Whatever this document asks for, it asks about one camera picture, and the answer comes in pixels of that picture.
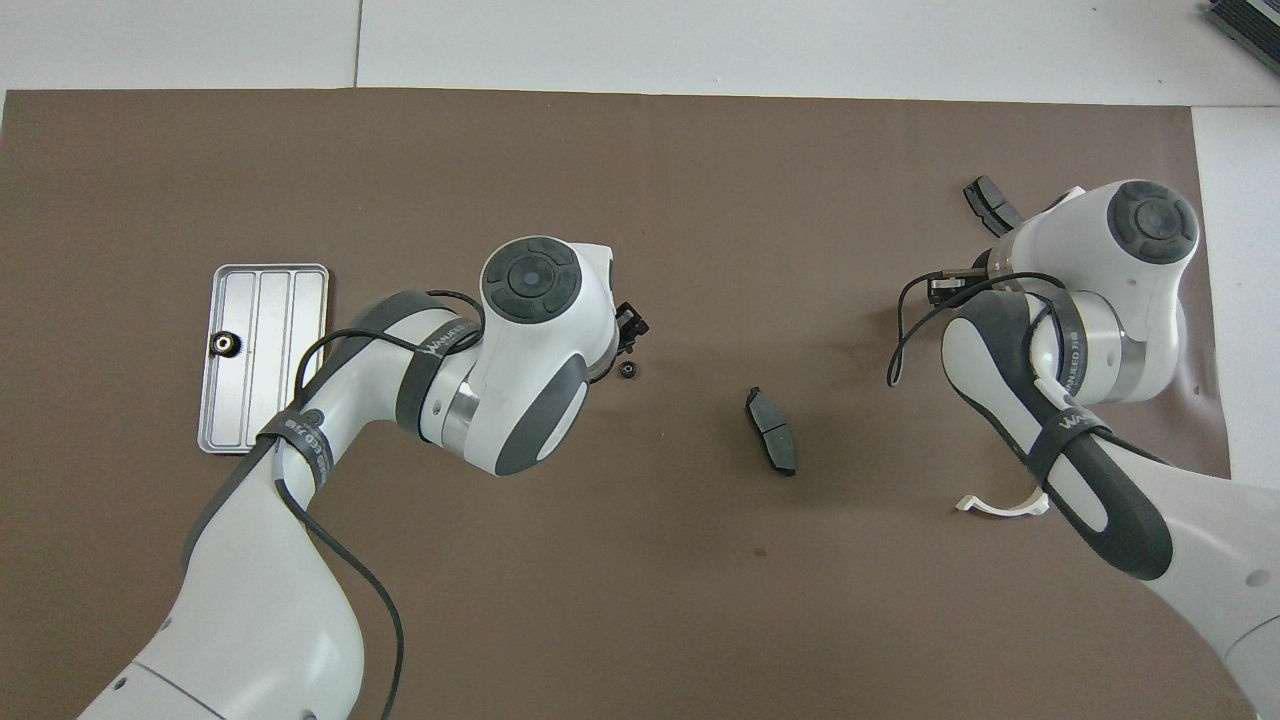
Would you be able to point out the grey ribbed block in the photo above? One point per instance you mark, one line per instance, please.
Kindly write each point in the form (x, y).
(1250, 25)

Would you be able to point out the dark grey brake pad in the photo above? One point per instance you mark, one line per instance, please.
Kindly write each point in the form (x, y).
(988, 200)
(772, 430)

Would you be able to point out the large black bearing gear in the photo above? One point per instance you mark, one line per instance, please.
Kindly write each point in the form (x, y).
(224, 344)

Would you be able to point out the white curved plastic bracket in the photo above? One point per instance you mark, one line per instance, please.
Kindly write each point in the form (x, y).
(985, 508)

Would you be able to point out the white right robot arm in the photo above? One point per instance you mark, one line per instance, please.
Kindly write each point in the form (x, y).
(1120, 330)

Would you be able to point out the brown table mat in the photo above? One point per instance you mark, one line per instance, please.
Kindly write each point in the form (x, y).
(500, 160)

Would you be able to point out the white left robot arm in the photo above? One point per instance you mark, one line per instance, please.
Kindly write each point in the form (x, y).
(520, 350)

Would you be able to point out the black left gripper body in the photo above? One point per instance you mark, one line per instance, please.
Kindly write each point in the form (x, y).
(628, 325)

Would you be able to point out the grey metal tray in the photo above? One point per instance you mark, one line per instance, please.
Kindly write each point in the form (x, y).
(270, 400)

